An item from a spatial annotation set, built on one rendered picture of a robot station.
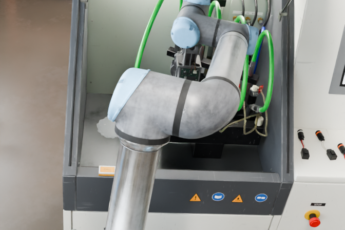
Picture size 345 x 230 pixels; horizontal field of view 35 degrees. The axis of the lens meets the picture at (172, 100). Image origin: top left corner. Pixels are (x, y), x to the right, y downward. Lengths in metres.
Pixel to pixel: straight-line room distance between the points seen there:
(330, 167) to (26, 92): 2.16
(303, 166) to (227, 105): 0.71
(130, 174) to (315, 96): 0.89
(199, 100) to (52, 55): 2.77
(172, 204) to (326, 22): 0.74
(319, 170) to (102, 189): 0.67
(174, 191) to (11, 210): 1.28
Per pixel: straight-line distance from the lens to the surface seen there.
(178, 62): 1.58
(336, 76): 1.83
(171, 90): 1.04
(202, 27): 1.40
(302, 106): 1.84
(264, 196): 1.75
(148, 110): 1.04
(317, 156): 1.79
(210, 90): 1.06
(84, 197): 1.70
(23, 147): 3.08
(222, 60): 1.22
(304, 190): 1.76
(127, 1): 1.88
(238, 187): 1.70
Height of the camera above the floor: 2.15
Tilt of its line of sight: 39 degrees down
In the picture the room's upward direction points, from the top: 8 degrees clockwise
